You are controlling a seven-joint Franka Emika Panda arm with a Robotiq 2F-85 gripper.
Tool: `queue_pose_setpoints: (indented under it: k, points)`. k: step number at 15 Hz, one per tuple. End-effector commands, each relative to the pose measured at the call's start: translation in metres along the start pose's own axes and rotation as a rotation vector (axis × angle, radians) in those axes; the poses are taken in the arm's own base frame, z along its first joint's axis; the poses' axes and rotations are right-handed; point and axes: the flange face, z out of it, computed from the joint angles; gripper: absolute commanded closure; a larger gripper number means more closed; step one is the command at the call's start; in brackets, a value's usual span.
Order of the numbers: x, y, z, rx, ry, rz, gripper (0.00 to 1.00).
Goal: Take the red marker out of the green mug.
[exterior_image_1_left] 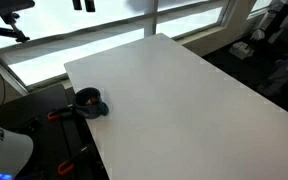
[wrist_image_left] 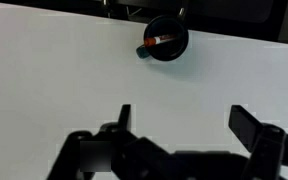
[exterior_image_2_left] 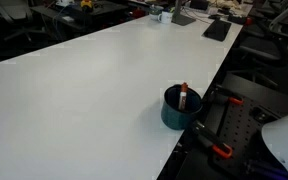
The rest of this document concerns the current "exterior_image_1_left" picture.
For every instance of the red Expo marker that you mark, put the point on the red Expo marker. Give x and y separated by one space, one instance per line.
92 100

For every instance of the dark green mug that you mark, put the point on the dark green mug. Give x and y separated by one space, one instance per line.
90 111

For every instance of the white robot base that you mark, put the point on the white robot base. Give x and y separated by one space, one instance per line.
7 150

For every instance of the black side table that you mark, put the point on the black side table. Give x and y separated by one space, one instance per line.
40 100

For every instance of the white floor device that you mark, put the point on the white floor device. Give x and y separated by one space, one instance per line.
240 50

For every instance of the grey office chair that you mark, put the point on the grey office chair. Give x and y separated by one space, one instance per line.
284 71

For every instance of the white window frame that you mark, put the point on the white window frame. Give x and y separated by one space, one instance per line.
150 20

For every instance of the black camera stand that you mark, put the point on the black camera stand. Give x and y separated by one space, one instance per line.
4 6

